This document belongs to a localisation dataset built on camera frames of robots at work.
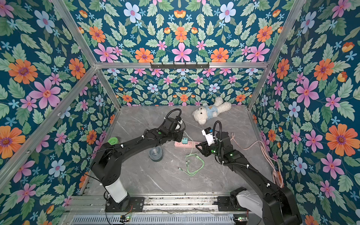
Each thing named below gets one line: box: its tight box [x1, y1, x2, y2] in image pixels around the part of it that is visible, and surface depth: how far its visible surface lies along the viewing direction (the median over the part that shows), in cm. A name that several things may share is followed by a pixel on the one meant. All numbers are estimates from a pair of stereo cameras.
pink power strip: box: [174, 141, 203, 148], surface depth 96 cm
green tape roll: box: [107, 136, 119, 146], surface depth 96 cm
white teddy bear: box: [192, 96, 233, 126], surface depth 109 cm
